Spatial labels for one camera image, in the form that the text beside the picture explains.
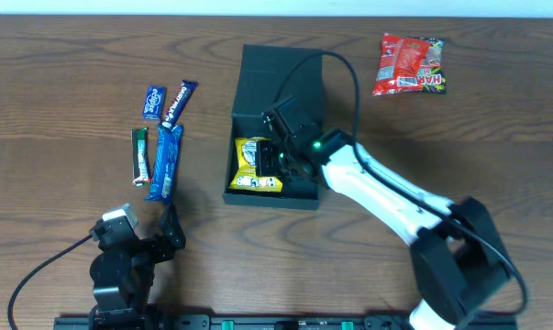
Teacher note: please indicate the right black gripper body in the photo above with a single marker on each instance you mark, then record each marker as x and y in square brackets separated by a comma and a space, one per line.
[267, 158]

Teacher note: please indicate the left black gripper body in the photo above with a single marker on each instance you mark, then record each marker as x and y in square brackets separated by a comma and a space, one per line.
[154, 250]

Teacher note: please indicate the blue Oreo cookie pack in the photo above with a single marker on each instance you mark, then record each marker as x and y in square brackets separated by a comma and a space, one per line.
[167, 154]

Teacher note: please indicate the yellow Hacks candy bag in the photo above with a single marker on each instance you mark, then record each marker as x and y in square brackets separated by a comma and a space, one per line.
[246, 177]

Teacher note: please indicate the red Hacks candy bag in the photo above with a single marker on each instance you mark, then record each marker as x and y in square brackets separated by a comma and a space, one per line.
[399, 65]

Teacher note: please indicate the Haribo gummy bag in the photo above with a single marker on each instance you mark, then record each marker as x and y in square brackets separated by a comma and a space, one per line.
[430, 77]

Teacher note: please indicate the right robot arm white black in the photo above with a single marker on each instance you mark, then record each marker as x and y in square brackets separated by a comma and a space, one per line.
[457, 254]

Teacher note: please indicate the blue Eclipse mint pack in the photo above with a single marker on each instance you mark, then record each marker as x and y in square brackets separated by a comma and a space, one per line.
[153, 103]

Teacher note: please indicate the green chocolate bar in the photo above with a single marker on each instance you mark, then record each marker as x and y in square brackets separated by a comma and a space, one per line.
[140, 159]

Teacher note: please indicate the black open gift box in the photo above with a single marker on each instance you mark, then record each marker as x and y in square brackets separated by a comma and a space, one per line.
[269, 73]

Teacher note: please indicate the purple Dairy Milk bar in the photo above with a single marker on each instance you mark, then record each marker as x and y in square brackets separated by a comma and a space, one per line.
[178, 104]

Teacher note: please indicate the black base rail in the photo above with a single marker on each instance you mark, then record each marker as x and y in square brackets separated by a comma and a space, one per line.
[205, 322]

